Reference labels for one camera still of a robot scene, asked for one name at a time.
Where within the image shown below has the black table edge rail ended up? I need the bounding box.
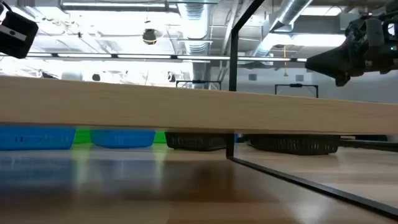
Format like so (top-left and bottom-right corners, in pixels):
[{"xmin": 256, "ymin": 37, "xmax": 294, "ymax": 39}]
[{"xmin": 340, "ymin": 139, "xmax": 398, "ymax": 153}]

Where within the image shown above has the yellow hanging cord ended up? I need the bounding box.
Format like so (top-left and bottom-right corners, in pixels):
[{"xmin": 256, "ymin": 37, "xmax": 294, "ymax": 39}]
[{"xmin": 282, "ymin": 45, "xmax": 289, "ymax": 78}]

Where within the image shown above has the black slotted plastic basket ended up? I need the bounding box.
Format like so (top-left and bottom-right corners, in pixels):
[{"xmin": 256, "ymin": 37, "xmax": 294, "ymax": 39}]
[
  {"xmin": 248, "ymin": 134, "xmax": 341, "ymax": 156},
  {"xmin": 164, "ymin": 132, "xmax": 229, "ymax": 152}
]

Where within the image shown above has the light wooden shelf board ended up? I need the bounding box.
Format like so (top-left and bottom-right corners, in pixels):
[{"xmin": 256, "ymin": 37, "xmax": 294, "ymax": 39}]
[{"xmin": 0, "ymin": 75, "xmax": 398, "ymax": 135}]

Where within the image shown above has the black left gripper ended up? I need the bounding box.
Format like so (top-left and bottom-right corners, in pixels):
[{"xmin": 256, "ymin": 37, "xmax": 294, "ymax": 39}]
[{"xmin": 0, "ymin": 10, "xmax": 39, "ymax": 60}]

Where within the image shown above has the grey ceiling pipe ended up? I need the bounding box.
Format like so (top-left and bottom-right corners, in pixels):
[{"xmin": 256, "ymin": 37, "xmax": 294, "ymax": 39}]
[{"xmin": 58, "ymin": 1, "xmax": 180, "ymax": 13}]

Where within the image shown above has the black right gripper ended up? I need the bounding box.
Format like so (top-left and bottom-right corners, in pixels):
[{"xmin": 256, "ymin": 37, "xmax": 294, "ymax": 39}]
[{"xmin": 305, "ymin": 12, "xmax": 398, "ymax": 88}]

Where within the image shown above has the black background metal frame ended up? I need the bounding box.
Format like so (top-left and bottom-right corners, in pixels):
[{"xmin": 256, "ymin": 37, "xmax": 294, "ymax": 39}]
[
  {"xmin": 175, "ymin": 80, "xmax": 223, "ymax": 91},
  {"xmin": 274, "ymin": 83, "xmax": 320, "ymax": 99}
]

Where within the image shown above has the silver corrugated ventilation duct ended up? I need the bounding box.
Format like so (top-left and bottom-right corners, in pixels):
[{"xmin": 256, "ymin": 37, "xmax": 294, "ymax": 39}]
[{"xmin": 177, "ymin": 1, "xmax": 213, "ymax": 82}]

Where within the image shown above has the blue slotted plastic basket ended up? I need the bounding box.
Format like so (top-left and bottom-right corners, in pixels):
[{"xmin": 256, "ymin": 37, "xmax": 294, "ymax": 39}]
[
  {"xmin": 0, "ymin": 126, "xmax": 76, "ymax": 151},
  {"xmin": 90, "ymin": 129, "xmax": 156, "ymax": 149}
]

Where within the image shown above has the black round ceiling fixture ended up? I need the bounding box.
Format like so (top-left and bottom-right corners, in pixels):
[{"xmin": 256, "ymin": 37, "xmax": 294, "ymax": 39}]
[{"xmin": 142, "ymin": 28, "xmax": 157, "ymax": 46}]

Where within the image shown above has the silver smooth ventilation duct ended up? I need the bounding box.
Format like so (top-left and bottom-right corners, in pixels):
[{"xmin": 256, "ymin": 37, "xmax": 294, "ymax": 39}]
[{"xmin": 252, "ymin": 0, "xmax": 314, "ymax": 57}]

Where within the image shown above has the black metal shelf frame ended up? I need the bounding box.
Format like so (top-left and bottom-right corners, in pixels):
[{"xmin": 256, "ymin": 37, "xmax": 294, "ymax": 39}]
[{"xmin": 226, "ymin": 0, "xmax": 398, "ymax": 220}]

